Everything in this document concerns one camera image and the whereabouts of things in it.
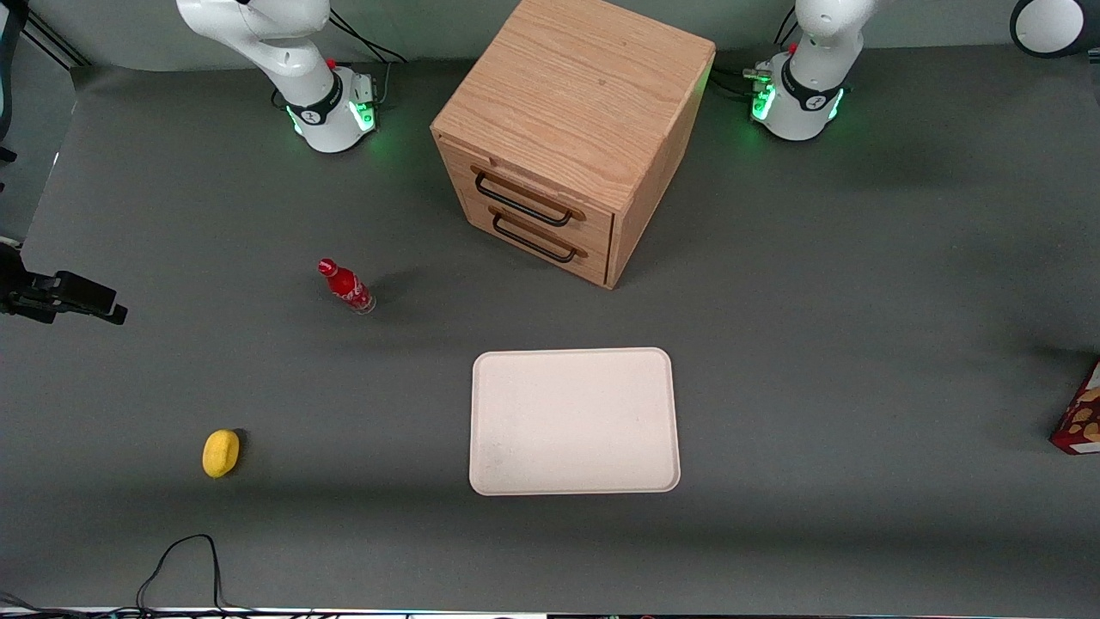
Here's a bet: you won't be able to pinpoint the red tartan shortbread cookie box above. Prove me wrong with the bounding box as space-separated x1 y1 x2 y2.
1049 361 1100 457

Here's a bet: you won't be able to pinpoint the wooden drawer cabinet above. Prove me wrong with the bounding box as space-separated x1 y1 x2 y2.
430 0 717 291

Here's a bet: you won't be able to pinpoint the black cables at left arm base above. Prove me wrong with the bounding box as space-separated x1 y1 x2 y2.
712 9 802 102

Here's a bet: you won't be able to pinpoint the red cola bottle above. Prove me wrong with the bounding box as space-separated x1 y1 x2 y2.
317 258 376 316

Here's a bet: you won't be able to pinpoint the thin black looped cable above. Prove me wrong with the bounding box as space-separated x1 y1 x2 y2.
136 534 235 615

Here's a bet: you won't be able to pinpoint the yellow lemon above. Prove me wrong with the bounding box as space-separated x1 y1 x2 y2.
202 429 241 479

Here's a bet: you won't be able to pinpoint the wooden drawer with black handle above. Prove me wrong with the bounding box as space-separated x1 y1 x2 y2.
437 138 615 252
455 185 613 288

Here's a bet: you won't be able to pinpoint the white rectangular tray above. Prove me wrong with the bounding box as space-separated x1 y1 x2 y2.
469 347 681 497

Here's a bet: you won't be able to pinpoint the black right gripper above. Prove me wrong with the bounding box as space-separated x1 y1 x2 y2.
0 248 129 326

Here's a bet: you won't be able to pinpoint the black cables at arm base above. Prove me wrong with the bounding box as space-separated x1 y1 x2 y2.
329 9 410 108
712 9 802 102

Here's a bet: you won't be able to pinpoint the black cables at right arm base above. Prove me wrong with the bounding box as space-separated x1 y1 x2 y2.
329 9 410 108

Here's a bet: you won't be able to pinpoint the black hanging strap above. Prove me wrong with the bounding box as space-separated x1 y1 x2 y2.
0 0 28 166

